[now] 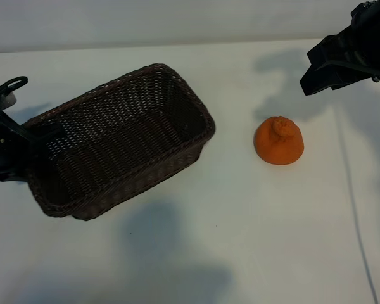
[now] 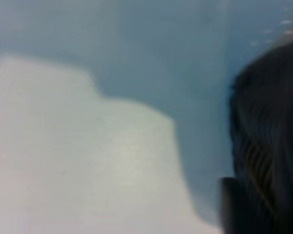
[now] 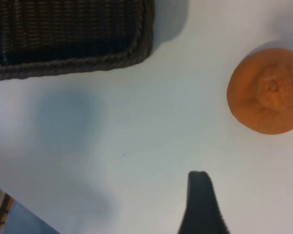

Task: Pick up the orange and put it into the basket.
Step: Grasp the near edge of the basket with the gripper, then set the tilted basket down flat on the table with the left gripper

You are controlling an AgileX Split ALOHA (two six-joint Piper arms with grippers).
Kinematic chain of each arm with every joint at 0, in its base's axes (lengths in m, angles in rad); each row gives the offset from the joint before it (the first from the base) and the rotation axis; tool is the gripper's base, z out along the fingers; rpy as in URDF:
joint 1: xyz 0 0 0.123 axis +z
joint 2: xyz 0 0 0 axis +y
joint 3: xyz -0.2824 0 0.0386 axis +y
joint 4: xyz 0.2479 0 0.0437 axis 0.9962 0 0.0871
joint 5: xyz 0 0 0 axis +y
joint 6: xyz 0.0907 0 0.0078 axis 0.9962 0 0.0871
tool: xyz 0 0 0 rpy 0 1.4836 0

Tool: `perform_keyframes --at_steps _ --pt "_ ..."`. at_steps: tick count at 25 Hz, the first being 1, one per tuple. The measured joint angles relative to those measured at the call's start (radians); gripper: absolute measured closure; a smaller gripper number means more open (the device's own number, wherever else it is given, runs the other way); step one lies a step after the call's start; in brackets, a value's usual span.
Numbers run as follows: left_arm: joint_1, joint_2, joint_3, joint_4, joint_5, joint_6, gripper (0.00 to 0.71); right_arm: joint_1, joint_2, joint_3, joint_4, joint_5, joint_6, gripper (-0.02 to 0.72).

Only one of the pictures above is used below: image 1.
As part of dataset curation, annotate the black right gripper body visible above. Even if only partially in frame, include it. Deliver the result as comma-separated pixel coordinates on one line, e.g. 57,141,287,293
347,0,380,82

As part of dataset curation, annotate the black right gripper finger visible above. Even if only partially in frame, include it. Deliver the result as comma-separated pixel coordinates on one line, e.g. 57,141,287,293
307,28,354,70
299,53,352,96

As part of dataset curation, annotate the dark brown wicker basket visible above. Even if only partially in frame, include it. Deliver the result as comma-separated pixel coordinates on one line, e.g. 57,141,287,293
22,63,217,222

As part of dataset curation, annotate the left wrist camera grey black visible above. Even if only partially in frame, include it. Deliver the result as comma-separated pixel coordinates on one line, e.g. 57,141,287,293
0,75,29,112

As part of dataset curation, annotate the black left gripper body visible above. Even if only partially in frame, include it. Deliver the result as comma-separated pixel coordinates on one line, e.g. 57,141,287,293
0,110,32,183

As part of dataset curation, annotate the orange fruit with knobbed top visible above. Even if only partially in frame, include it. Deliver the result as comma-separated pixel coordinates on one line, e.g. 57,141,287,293
254,116,305,166

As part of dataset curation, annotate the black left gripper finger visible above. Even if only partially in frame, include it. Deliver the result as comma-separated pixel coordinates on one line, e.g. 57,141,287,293
25,122,65,144

